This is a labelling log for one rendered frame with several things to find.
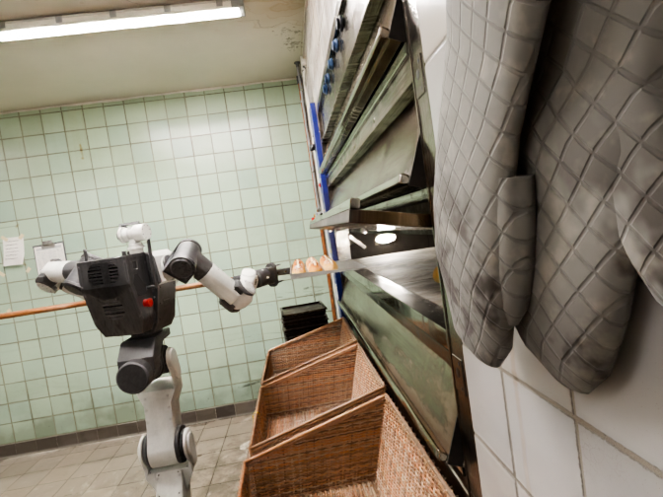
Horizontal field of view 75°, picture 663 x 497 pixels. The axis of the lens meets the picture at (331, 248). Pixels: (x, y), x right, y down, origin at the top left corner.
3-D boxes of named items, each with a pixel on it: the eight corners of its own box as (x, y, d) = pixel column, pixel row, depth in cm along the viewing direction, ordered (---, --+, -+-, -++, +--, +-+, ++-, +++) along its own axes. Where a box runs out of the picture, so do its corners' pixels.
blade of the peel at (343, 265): (290, 279, 198) (289, 273, 198) (291, 269, 253) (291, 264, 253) (367, 267, 201) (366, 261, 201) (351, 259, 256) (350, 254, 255)
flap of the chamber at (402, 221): (309, 229, 255) (342, 231, 256) (348, 222, 76) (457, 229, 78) (309, 224, 254) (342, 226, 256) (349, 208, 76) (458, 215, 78)
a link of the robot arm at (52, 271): (24, 278, 180) (53, 278, 170) (43, 254, 188) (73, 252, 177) (47, 293, 188) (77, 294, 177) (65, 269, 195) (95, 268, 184)
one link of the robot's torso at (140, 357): (153, 391, 150) (145, 342, 149) (115, 398, 149) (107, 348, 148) (176, 367, 178) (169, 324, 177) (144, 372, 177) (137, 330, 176)
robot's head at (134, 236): (143, 246, 165) (139, 223, 165) (120, 249, 167) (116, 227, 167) (153, 245, 172) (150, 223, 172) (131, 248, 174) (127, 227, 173)
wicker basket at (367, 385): (368, 399, 198) (360, 341, 196) (400, 466, 142) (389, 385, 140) (263, 419, 193) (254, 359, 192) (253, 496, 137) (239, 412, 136)
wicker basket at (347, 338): (351, 361, 257) (344, 316, 255) (367, 396, 201) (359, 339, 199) (270, 375, 253) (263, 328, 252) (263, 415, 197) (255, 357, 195)
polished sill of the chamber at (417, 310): (349, 266, 258) (348, 259, 258) (479, 345, 79) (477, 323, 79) (339, 267, 258) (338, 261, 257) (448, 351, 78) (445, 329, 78)
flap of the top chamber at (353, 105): (325, 175, 254) (332, 141, 254) (402, 42, 76) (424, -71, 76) (318, 173, 254) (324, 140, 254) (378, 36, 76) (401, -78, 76)
